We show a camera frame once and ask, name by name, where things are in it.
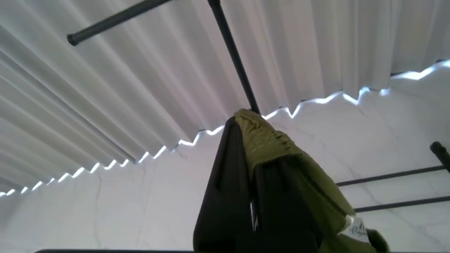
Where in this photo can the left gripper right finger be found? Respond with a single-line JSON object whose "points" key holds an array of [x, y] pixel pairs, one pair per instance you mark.
{"points": [[284, 211]]}

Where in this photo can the green shirt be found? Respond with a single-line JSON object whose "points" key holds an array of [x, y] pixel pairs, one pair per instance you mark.
{"points": [[267, 140]]}

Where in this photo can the black clothes rack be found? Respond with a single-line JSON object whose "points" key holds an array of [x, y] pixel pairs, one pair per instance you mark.
{"points": [[232, 49]]}

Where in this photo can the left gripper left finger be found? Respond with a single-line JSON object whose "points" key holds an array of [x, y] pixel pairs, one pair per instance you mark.
{"points": [[225, 196]]}

